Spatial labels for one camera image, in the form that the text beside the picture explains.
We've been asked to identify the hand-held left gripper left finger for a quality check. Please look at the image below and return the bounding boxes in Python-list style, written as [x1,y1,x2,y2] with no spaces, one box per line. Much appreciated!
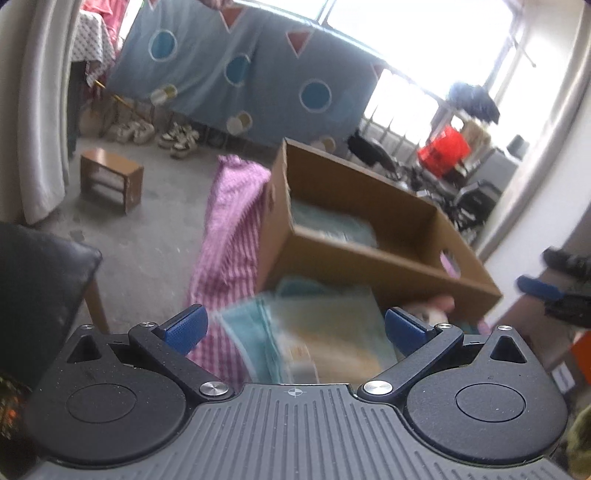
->
[65,304,234,402]

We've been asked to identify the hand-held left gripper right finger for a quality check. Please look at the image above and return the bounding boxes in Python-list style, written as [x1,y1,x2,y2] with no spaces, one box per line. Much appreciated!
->
[358,307,532,407]

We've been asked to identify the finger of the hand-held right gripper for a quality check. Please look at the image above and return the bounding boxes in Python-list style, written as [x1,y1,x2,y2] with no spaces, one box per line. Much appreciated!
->
[516,274,566,301]
[542,247,591,282]

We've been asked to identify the pink and white plush toy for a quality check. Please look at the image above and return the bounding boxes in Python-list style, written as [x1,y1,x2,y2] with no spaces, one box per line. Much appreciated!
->
[406,295,455,330]

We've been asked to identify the teal towel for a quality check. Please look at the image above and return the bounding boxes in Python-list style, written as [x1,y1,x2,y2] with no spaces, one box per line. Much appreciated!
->
[215,295,287,384]
[291,200,382,250]

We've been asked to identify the clear-packaged towel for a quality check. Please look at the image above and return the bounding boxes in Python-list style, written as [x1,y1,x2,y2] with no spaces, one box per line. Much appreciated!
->
[265,277,398,384]

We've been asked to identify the brown cardboard box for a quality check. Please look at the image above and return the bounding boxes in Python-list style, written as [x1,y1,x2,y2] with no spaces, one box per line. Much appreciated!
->
[256,137,504,324]

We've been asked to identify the orange box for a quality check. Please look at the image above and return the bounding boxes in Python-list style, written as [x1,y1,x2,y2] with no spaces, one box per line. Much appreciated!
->
[570,330,591,370]

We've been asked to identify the pink checkered cloth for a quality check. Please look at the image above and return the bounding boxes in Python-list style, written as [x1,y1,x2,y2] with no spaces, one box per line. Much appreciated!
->
[187,154,278,384]

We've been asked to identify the wheelchair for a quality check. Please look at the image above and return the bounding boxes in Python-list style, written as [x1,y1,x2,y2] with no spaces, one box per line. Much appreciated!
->
[416,175,502,232]

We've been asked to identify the olive patterned cloth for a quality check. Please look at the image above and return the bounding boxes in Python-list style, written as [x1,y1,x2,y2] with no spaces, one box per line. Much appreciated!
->
[566,411,591,480]

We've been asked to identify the black padded wooden chair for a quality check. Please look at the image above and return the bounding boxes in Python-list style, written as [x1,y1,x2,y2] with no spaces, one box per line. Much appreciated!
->
[0,222,112,398]

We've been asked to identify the small wooden shelf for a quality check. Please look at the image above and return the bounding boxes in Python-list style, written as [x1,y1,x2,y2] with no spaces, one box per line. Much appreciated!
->
[79,148,145,214]

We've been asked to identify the black bag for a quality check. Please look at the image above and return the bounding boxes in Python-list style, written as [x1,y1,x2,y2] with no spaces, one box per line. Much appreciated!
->
[346,131,398,169]

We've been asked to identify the dark hanging clothes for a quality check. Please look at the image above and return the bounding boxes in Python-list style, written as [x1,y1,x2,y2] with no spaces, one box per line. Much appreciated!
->
[445,82,502,124]

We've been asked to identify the dark patterned cloth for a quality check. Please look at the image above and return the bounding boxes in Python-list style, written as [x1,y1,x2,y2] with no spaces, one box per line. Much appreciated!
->
[0,369,28,439]

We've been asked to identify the white railing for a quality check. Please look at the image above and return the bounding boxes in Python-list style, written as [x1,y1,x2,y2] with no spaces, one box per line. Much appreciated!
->
[360,111,444,162]

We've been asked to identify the yellow stick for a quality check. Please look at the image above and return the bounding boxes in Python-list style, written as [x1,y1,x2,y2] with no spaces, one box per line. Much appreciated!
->
[95,80,153,121]

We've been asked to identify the white curtain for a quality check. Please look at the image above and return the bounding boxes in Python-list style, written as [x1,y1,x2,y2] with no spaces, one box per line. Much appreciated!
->
[21,0,88,227]

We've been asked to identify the blue blanket with circles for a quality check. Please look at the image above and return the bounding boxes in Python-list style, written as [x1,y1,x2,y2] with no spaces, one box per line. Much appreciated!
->
[106,0,384,158]

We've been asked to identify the floral tablecloth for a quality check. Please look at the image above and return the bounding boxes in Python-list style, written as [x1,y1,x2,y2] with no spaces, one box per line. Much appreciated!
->
[71,9,116,86]

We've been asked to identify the pink red hanging clothes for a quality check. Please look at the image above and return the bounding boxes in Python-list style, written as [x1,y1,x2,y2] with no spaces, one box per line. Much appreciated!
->
[81,0,130,28]

